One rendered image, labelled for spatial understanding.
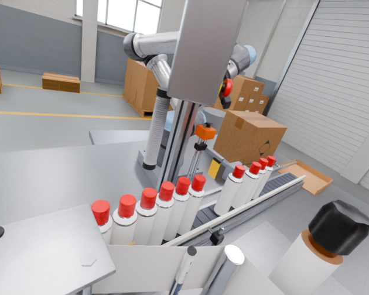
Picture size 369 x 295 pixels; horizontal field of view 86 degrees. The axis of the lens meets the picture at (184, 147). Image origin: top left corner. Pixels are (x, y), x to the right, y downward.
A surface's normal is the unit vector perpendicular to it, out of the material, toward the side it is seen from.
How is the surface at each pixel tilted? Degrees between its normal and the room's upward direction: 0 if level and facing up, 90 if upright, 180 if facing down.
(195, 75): 90
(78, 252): 0
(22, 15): 90
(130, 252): 90
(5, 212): 0
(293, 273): 90
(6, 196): 0
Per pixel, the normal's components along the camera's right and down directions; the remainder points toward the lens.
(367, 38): -0.83, 0.04
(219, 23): 0.05, 0.47
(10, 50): 0.50, 0.50
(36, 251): 0.26, -0.86
